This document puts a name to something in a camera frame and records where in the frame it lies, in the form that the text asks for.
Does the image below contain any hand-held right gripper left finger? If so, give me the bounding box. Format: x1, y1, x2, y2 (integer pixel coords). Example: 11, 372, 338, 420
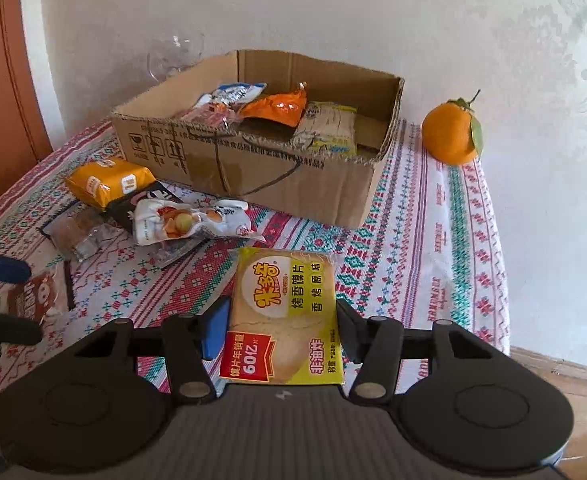
70, 295, 234, 404

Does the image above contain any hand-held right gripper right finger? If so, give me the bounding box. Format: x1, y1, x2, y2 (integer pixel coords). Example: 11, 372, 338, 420
336, 300, 475, 404

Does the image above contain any brown cartoon snack packet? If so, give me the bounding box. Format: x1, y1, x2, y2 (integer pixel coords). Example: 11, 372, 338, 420
0, 270, 76, 321

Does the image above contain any yellow bread chip packet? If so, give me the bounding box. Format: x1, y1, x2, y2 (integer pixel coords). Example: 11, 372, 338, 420
218, 246, 347, 387

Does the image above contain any brown cardboard box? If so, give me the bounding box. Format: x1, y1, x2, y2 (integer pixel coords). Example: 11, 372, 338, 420
109, 49, 405, 230

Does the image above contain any long fish strip packet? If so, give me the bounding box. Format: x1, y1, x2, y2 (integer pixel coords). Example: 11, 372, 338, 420
290, 101, 359, 158

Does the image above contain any pink snack packet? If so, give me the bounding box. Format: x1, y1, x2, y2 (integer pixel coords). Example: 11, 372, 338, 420
180, 102, 244, 131

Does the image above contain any orange snack packet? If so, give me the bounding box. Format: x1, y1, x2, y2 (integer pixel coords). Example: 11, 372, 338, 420
240, 82, 308, 128

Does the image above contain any white and blue snack packet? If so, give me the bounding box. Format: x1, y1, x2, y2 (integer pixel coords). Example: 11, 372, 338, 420
193, 81, 268, 111

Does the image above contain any clear brown pastry packet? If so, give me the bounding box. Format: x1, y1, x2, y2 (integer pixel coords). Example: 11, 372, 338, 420
40, 202, 124, 261

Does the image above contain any patterned tablecloth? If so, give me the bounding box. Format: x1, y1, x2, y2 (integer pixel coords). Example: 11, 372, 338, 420
0, 120, 511, 411

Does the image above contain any white egg snack packet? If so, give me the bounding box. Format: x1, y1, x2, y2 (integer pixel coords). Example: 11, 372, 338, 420
132, 197, 266, 246

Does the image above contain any yellow-orange snack packet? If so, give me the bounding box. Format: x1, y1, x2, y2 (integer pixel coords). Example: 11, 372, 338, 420
64, 156, 156, 211

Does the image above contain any black snack packet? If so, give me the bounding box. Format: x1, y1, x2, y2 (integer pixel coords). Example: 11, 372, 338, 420
106, 182, 209, 267

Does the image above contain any wooden door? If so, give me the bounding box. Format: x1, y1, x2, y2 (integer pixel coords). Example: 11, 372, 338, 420
0, 0, 54, 221

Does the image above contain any orange with leaf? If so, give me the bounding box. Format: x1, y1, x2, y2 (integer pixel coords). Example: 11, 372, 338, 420
421, 89, 485, 167

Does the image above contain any clear glass cup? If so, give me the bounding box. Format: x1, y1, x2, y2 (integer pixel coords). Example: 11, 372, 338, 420
146, 32, 206, 83

